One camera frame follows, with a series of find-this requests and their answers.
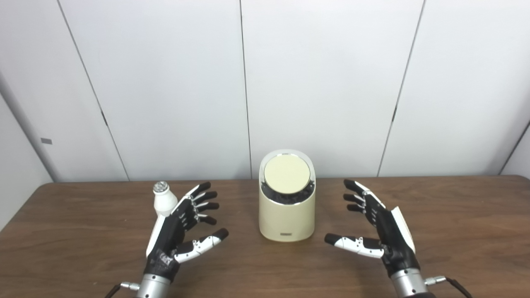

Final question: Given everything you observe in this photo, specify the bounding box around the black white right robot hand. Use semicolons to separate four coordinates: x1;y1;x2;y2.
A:
324;179;421;278

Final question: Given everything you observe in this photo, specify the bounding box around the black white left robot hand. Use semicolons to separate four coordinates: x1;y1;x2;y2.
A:
146;181;229;282

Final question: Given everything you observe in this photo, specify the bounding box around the small white plastic bottle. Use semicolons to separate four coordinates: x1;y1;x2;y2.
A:
153;181;179;218

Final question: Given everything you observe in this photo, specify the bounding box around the cream round bin lid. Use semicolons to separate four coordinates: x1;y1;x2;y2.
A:
264;154;311;194

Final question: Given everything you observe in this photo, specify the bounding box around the cream-colored bin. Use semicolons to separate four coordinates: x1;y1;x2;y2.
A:
259;149;316;243

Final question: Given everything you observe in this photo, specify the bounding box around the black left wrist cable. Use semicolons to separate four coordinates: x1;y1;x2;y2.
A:
104;281;140;298

